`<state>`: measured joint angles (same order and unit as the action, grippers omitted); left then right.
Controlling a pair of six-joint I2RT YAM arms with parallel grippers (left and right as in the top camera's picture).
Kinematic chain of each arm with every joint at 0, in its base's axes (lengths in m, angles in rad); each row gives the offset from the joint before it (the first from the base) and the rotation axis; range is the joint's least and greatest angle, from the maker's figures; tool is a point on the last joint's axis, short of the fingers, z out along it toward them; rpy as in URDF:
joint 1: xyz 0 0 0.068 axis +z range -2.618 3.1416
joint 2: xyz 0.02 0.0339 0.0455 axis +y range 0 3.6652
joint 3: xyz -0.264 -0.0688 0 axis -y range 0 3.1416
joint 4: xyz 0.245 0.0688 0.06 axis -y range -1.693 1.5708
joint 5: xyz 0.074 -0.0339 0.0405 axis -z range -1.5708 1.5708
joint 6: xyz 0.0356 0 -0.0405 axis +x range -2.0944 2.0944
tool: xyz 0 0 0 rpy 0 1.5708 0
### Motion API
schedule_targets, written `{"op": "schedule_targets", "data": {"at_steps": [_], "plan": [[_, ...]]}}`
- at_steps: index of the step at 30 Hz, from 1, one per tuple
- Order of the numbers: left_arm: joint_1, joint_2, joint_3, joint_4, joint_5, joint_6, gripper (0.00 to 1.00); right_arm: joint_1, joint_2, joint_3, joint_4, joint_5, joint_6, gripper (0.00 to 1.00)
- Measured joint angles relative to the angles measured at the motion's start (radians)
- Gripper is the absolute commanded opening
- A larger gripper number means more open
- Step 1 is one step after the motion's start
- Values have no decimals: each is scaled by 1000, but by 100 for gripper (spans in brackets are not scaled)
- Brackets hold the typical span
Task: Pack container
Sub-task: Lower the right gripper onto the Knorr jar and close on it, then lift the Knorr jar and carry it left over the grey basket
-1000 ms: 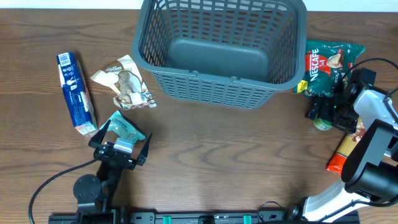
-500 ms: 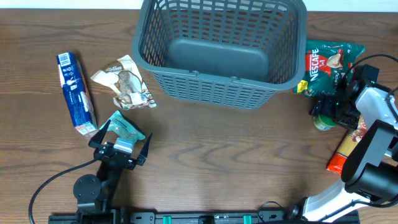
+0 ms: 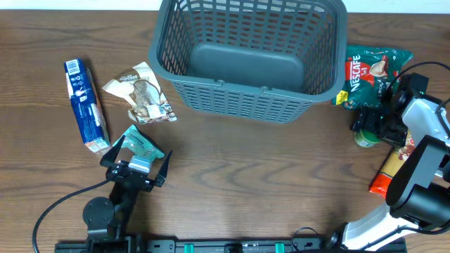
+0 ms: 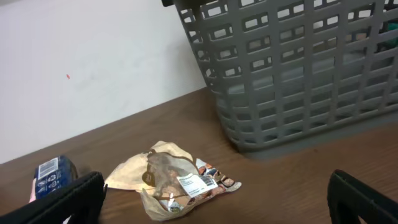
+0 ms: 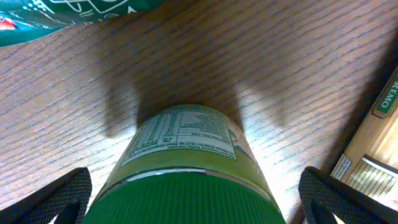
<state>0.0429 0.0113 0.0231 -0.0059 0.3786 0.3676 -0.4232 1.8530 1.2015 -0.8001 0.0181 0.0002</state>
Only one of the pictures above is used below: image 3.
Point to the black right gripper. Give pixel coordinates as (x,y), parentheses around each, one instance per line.
(366,118)

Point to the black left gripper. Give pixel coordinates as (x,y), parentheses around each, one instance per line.
(117,173)

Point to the green lidded spice jar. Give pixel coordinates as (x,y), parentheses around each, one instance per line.
(365,139)

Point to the green Nescafe coffee bag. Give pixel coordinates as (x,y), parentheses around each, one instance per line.
(369,71)

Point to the orange yellow spaghetti packet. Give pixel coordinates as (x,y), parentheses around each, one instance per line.
(391,166)

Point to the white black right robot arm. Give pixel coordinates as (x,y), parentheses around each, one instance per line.
(414,203)

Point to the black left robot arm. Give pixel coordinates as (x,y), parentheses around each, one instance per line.
(107,217)

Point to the teal small snack packet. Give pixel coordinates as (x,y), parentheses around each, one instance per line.
(140,144)

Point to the beige brown snack pouch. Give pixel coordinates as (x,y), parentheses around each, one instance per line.
(139,87)

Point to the blue carton box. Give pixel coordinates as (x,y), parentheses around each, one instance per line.
(86,106)

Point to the grey plastic lattice basket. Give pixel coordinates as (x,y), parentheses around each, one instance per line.
(261,59)

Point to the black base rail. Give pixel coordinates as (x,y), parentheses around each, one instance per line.
(228,246)

